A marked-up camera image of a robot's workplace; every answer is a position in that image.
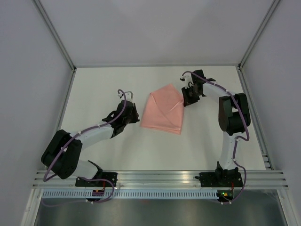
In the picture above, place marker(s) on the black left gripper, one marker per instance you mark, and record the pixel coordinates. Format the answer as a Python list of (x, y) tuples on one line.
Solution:
[(135, 119)]

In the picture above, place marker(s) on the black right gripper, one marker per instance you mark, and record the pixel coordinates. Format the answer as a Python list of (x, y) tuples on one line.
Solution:
[(188, 100)]

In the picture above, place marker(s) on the pink cloth napkin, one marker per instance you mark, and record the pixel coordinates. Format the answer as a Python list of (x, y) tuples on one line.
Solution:
[(164, 110)]

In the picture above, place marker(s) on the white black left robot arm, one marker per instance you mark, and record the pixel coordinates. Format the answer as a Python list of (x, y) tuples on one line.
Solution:
[(62, 155)]

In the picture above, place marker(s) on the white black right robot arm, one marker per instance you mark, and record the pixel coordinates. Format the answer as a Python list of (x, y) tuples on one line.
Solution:
[(233, 119)]

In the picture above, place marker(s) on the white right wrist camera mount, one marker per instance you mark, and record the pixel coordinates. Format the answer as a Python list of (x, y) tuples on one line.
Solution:
[(187, 80)]

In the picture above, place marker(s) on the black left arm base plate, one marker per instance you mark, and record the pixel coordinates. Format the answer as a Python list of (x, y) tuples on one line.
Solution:
[(103, 179)]

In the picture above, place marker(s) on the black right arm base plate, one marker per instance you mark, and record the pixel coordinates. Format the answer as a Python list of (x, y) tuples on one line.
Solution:
[(213, 180)]

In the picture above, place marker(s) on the aluminium left side rail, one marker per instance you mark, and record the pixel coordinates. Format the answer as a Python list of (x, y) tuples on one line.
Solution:
[(65, 102)]

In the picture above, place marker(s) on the aluminium rail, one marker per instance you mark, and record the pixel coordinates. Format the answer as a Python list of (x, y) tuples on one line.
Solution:
[(65, 102), (255, 120), (255, 180)]

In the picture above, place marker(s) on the aluminium right side rail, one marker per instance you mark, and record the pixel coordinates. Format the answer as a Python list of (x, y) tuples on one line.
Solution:
[(255, 120)]

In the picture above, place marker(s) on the aluminium front rail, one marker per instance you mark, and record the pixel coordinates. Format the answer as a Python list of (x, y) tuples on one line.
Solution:
[(255, 180)]

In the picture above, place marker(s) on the white slotted cable duct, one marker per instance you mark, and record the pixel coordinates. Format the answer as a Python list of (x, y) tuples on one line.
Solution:
[(131, 194)]

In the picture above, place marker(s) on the aluminium left corner post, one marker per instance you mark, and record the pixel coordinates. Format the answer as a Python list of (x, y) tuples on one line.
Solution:
[(45, 17)]

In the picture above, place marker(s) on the aluminium corner post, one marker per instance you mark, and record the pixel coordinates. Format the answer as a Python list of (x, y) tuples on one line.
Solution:
[(45, 17), (264, 23)]

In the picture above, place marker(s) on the aluminium right corner post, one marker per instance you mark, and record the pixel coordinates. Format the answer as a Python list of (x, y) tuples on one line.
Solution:
[(264, 23)]

